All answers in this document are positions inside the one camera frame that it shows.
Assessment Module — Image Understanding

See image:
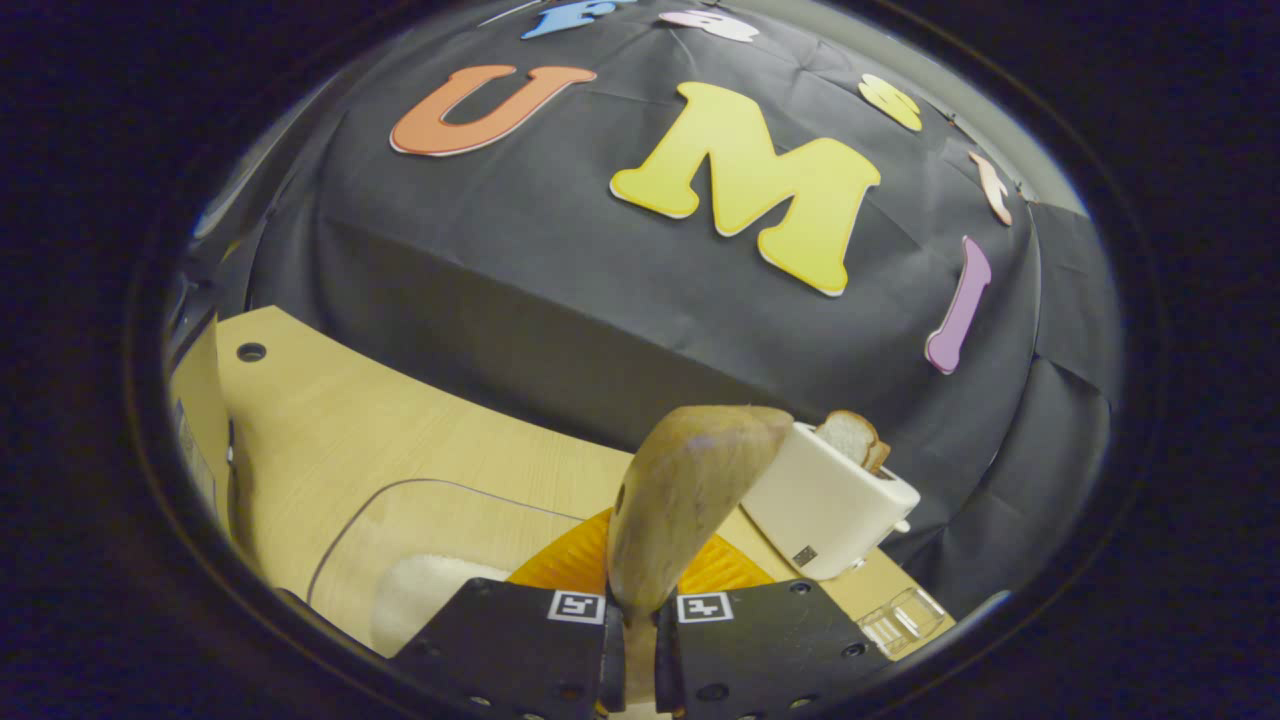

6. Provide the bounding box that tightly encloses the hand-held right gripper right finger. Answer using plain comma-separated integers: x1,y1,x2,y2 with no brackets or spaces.
655,535,891,720

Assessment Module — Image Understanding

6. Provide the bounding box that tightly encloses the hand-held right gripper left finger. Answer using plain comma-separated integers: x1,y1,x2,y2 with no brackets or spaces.
390,508,626,720

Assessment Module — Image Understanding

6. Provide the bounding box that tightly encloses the white rice heap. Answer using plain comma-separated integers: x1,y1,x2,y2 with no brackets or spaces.
370,555,513,658

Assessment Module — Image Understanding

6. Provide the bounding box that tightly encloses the wire chopstick holder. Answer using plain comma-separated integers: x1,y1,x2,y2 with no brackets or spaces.
855,587,946,659

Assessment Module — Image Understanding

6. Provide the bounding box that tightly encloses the clear plastic rice container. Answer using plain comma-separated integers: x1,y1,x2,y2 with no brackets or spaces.
308,478,591,658

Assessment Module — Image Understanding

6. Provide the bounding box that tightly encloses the wooden spoon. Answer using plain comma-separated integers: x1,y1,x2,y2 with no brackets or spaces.
607,405,794,706

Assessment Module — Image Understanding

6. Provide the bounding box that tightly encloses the white toaster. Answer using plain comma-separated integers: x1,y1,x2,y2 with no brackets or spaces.
740,420,921,581

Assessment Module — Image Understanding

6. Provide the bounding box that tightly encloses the brown bread slice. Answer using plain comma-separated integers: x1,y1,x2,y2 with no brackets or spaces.
815,410,891,476

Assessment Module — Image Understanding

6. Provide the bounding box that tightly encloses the black backdrop cloth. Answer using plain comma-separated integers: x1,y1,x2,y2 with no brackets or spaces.
190,0,1123,623

